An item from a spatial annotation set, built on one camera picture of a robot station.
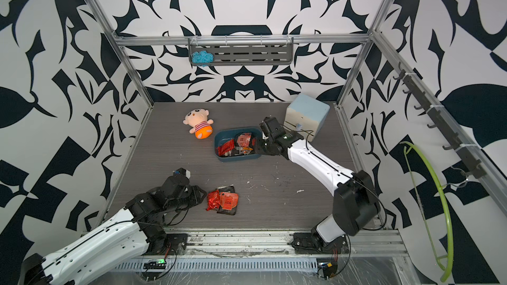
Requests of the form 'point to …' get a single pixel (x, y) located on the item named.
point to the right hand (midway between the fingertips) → (254, 143)
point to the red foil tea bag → (213, 200)
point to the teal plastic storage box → (237, 144)
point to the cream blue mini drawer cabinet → (304, 116)
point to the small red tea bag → (226, 148)
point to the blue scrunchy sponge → (202, 58)
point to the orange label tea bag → (247, 150)
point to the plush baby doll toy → (197, 119)
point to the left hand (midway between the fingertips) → (202, 191)
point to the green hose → (450, 264)
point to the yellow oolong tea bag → (230, 189)
